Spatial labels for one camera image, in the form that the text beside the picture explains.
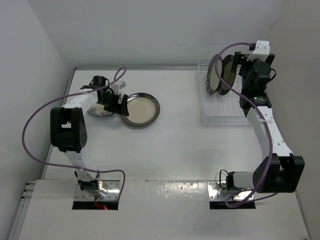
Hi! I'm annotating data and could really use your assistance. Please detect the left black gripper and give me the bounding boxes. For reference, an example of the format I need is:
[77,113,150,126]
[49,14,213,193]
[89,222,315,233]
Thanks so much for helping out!
[98,90,129,116]

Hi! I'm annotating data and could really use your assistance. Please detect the striped dark rim plate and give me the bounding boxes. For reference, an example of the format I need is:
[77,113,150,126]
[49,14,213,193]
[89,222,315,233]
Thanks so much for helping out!
[217,54,236,96]

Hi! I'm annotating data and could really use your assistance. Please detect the silver rim plate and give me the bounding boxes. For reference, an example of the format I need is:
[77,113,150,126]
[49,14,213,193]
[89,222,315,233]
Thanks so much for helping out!
[206,54,223,95]
[120,92,161,128]

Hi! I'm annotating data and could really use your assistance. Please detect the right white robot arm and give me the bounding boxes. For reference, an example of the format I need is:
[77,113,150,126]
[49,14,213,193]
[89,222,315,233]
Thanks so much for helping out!
[226,52,305,194]

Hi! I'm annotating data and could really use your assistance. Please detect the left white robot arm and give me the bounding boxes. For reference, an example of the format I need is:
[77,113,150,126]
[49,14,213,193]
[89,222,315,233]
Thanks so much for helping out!
[50,76,129,200]

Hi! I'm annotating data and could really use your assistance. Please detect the silver rim plate on table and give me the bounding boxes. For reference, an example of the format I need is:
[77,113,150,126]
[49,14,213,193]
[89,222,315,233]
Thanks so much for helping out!
[120,92,161,128]

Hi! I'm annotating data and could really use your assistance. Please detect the blue floral plate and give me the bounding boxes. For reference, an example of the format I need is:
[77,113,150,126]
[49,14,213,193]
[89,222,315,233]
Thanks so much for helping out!
[87,103,114,117]

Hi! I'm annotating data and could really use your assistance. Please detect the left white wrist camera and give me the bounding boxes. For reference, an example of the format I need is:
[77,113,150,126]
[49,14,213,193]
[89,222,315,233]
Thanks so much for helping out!
[110,80,126,94]

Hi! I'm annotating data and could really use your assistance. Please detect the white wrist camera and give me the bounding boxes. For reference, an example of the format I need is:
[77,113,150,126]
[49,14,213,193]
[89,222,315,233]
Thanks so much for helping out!
[247,40,271,62]
[110,80,126,94]

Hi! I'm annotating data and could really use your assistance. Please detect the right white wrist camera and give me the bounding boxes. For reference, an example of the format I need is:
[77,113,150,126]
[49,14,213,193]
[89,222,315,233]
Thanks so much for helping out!
[247,40,271,62]

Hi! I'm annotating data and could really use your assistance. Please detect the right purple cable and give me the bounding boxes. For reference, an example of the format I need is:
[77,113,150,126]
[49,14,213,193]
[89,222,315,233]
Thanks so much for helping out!
[214,41,278,209]

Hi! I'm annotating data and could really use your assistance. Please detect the purple cable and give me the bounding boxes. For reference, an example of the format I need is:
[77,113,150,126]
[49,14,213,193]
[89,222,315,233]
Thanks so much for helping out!
[214,41,278,209]
[21,67,128,198]

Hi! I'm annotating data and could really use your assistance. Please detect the white wire dish rack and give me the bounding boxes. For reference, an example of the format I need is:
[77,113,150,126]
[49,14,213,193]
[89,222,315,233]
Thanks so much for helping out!
[197,59,251,128]

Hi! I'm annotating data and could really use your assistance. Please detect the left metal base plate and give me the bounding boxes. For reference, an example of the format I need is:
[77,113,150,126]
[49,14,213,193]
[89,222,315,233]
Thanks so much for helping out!
[74,180,120,202]

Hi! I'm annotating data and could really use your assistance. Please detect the metal base plate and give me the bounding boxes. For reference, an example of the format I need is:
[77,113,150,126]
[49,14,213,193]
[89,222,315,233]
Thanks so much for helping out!
[207,180,251,202]
[74,180,120,202]

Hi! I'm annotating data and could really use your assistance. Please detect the right black base cable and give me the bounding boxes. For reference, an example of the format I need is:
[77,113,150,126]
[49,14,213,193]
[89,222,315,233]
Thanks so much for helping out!
[218,169,230,195]

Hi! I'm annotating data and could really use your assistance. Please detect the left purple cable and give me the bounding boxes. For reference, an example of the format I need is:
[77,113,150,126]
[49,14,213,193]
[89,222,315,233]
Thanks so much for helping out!
[21,67,128,198]

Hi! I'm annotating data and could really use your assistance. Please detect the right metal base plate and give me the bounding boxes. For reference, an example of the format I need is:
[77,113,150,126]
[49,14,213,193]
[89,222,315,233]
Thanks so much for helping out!
[207,180,251,202]

